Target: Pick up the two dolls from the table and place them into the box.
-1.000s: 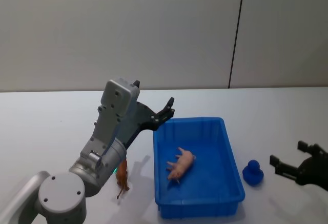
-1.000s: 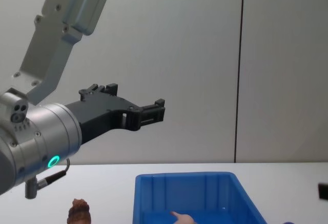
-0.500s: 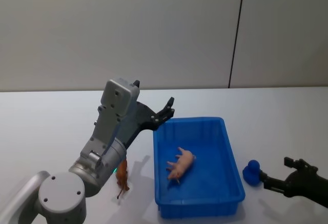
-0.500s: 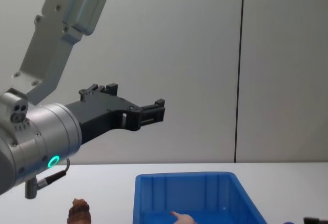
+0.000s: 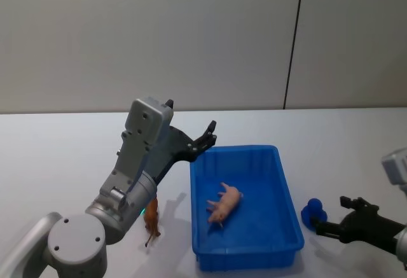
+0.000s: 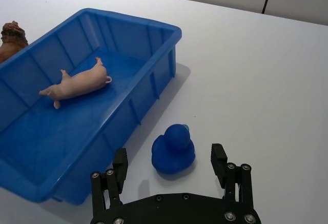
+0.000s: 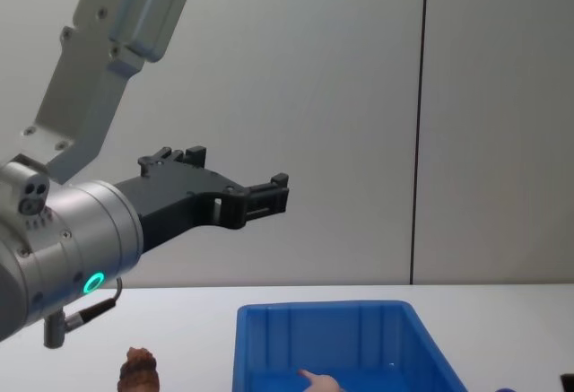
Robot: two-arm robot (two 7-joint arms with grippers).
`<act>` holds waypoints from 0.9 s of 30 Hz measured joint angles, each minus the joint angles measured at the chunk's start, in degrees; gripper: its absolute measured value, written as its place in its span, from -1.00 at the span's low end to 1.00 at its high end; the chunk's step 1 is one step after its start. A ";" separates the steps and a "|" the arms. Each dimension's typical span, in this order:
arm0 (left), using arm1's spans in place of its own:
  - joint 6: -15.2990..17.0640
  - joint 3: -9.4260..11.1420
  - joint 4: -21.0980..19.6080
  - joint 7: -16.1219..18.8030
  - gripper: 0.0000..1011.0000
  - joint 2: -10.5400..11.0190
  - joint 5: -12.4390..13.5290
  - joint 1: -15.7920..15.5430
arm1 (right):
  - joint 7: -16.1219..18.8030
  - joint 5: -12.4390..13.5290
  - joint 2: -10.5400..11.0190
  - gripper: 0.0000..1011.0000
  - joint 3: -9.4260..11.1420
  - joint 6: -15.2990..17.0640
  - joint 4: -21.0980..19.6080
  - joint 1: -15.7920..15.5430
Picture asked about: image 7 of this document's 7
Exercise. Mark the small purple object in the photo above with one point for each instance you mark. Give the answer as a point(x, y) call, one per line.
point(506, 389)

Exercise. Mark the small dark object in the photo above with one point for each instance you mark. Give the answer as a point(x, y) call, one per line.
point(568, 384)

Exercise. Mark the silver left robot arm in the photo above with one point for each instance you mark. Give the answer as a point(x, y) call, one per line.
point(76, 226)

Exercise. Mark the small pink object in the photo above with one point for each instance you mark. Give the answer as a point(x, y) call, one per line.
point(320, 383)

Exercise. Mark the brown pinecone-like object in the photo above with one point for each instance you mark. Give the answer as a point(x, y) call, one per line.
point(138, 371)

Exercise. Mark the blue plastic bin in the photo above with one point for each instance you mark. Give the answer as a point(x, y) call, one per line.
point(341, 342)

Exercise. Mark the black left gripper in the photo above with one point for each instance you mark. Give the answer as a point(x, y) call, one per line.
point(175, 199)

